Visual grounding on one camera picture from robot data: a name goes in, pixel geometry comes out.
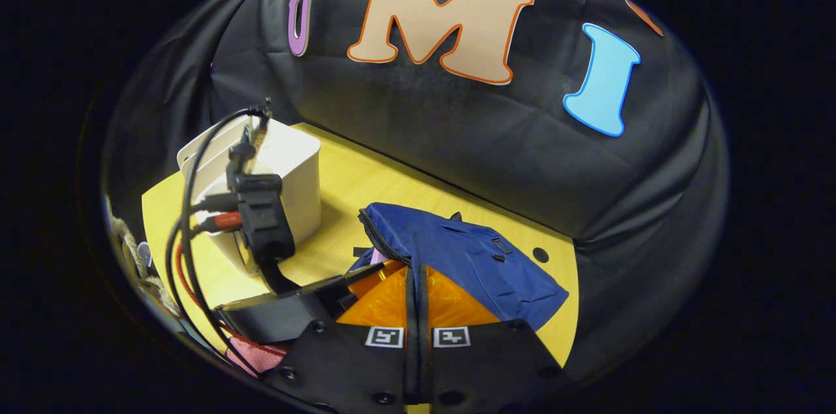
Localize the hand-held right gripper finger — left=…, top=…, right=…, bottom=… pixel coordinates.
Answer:
left=419, top=265, right=566, bottom=409
left=268, top=266, right=419, bottom=409

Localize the white plastic bookshelf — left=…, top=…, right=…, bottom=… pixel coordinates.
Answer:
left=176, top=115, right=323, bottom=278

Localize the blue schoolbag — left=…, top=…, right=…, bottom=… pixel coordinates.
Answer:
left=349, top=202, right=570, bottom=334

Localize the pink mesh fabric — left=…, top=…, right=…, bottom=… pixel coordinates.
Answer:
left=225, top=334, right=289, bottom=377

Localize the black backdrop cloth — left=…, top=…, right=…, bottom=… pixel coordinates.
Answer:
left=104, top=0, right=729, bottom=375

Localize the red cable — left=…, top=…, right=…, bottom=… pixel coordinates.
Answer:
left=174, top=212, right=262, bottom=346

